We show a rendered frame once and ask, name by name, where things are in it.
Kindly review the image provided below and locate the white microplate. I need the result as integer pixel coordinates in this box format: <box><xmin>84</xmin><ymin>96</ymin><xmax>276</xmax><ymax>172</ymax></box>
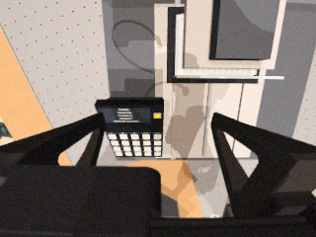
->
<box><xmin>175</xmin><ymin>14</ymin><xmax>257</xmax><ymax>76</ymax></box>

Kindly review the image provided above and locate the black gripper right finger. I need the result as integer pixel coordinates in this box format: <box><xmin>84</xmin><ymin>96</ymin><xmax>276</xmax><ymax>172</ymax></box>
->
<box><xmin>210</xmin><ymin>113</ymin><xmax>316</xmax><ymax>217</ymax></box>

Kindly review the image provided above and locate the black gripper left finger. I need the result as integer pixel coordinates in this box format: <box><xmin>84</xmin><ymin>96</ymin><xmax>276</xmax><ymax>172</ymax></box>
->
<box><xmin>0</xmin><ymin>113</ymin><xmax>106</xmax><ymax>166</ymax></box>

